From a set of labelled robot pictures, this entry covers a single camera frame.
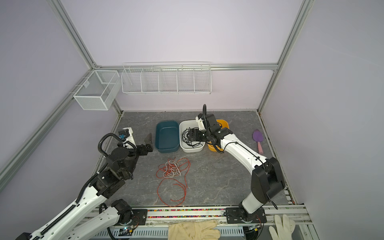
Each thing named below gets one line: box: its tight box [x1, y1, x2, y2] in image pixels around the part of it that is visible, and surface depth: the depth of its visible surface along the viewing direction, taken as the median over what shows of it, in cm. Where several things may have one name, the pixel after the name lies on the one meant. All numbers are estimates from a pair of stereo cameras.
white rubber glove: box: [268, 214, 296, 240], surface depth 71 cm
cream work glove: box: [168, 219, 221, 240], surface depth 71 cm
